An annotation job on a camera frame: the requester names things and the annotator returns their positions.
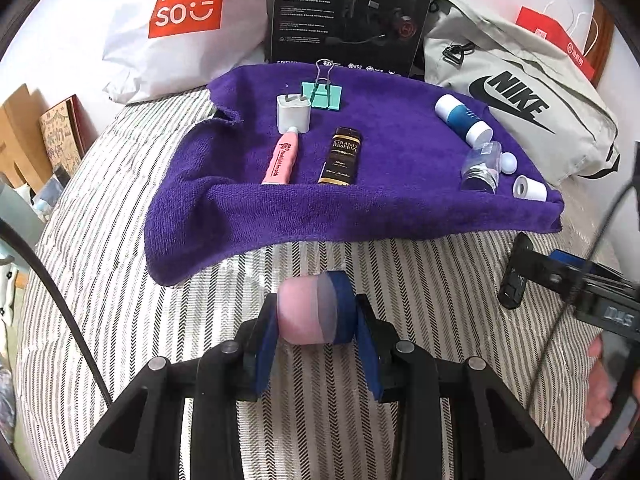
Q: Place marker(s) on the striped bed quilt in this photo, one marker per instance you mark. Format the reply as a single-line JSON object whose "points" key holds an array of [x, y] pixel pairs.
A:
{"points": [[317, 418]]}

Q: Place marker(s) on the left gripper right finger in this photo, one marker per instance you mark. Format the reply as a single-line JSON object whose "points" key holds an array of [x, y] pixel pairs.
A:
{"points": [[492, 435]]}

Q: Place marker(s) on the black gold Grand Reserve box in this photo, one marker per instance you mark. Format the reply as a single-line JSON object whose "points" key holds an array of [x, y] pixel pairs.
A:
{"points": [[340, 167]]}

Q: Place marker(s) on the small white round cap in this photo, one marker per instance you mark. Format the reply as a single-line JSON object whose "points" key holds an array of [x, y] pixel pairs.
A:
{"points": [[508, 163]]}

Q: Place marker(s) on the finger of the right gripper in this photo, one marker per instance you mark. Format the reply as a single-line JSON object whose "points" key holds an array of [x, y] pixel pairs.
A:
{"points": [[595, 269], [557, 272]]}

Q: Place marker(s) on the pink and blue round case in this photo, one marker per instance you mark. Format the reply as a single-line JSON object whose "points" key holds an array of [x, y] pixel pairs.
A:
{"points": [[317, 309]]}

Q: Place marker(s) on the grey Nike bag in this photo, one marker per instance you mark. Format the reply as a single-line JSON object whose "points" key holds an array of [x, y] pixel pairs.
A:
{"points": [[530, 86]]}

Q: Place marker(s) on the wooden bed post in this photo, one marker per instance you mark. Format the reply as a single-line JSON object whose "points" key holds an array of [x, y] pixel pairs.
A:
{"points": [[599, 40]]}

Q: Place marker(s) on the blue white Vaseline balm stick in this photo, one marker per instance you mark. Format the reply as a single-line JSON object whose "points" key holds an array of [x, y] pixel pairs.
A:
{"points": [[462, 121]]}

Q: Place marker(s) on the wooden chair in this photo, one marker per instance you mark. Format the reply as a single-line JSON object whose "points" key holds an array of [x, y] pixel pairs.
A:
{"points": [[24, 159]]}

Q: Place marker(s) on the clear glass cup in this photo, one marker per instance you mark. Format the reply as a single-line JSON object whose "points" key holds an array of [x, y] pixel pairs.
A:
{"points": [[46, 199]]}

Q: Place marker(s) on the teal binder clip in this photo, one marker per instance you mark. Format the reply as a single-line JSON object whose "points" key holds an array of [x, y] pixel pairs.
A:
{"points": [[321, 92]]}

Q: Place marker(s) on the white tape roll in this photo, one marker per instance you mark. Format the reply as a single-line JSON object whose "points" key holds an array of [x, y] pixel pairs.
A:
{"points": [[525, 188]]}

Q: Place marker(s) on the purple towel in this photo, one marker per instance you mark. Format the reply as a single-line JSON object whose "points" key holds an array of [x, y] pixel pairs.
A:
{"points": [[383, 165]]}

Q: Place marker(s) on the person's right hand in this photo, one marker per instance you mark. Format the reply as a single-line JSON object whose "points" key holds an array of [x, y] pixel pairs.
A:
{"points": [[598, 404]]}

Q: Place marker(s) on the white Miniso plastic bag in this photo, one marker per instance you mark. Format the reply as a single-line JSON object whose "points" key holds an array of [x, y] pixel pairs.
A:
{"points": [[159, 47]]}

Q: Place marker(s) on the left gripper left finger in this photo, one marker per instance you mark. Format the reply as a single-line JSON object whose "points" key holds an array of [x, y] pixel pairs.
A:
{"points": [[139, 436]]}

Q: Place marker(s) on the patterned notebook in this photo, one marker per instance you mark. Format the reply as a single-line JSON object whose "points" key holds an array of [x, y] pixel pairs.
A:
{"points": [[67, 134]]}

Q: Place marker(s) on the white USB charger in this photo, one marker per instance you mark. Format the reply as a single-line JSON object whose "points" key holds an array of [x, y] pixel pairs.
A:
{"points": [[293, 112]]}

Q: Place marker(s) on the black tube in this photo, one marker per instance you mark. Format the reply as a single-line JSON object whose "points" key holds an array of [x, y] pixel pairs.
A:
{"points": [[612, 406]]}

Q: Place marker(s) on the red paper shopping bag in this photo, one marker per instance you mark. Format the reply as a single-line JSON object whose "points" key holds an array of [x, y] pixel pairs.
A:
{"points": [[547, 28]]}

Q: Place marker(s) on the clear candy bottle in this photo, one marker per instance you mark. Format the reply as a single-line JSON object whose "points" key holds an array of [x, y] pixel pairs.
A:
{"points": [[482, 168]]}

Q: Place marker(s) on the black headset box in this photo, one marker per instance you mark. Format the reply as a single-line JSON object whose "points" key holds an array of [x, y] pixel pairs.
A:
{"points": [[379, 35]]}

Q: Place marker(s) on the pink highlighter pen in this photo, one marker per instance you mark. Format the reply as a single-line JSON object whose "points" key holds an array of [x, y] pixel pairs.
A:
{"points": [[283, 159]]}

